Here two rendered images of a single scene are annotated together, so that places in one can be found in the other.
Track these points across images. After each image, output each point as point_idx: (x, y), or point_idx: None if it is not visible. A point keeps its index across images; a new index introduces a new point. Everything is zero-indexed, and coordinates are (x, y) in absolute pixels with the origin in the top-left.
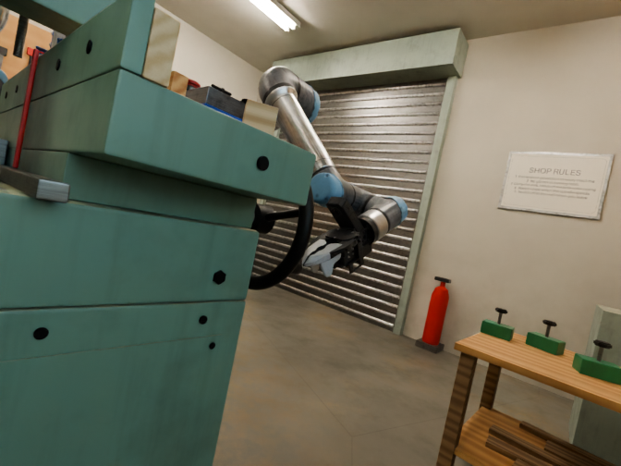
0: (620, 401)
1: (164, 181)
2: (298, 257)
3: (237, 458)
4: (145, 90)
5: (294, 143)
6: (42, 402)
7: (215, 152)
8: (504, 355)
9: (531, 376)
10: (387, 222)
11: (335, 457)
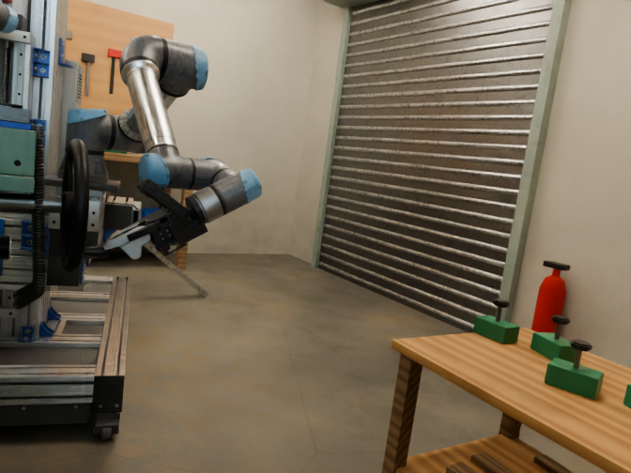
0: (533, 412)
1: None
2: (77, 241)
3: (166, 455)
4: None
5: (137, 123)
6: None
7: None
8: (446, 357)
9: (453, 380)
10: (219, 199)
11: (279, 469)
